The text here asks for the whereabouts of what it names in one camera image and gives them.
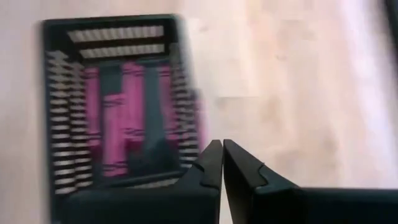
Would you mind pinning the black slotted plastic basket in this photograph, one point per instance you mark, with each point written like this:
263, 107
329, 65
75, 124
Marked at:
112, 42

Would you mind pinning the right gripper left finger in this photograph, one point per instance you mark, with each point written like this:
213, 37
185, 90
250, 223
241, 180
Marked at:
211, 168

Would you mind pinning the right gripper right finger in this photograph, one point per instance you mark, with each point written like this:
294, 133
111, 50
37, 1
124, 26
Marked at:
242, 174

